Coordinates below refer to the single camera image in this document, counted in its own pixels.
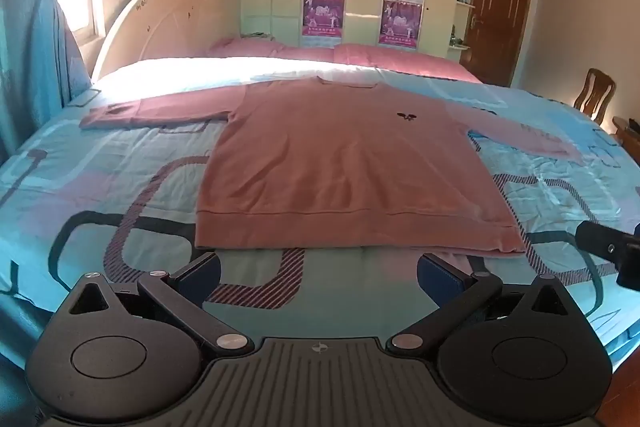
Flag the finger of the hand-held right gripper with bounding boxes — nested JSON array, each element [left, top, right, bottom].
[[575, 220, 640, 264], [617, 256, 640, 291]]

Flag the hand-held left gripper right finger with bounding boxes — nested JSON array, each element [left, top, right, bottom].
[[386, 253, 586, 356]]

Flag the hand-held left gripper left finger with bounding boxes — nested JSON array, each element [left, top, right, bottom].
[[67, 251, 255, 356]]

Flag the pink sweater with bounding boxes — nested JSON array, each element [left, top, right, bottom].
[[80, 77, 586, 258]]

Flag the wooden side table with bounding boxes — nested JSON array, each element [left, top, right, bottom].
[[612, 115, 640, 148]]

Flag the wooden chair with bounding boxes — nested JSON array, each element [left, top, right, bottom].
[[572, 68, 617, 126]]

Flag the bed with blue patterned sheet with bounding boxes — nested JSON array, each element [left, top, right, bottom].
[[0, 56, 640, 373]]

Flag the pink pillows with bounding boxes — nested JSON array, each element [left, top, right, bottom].
[[207, 37, 482, 84]]

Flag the brown wooden door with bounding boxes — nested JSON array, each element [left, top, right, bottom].
[[460, 0, 537, 88]]

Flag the cream round headboard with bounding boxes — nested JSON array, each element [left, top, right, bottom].
[[92, 0, 242, 80]]

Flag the blue curtain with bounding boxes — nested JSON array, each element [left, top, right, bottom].
[[0, 0, 122, 162]]

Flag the purple wall poster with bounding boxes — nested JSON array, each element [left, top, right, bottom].
[[378, 0, 424, 47], [302, 0, 346, 48]]

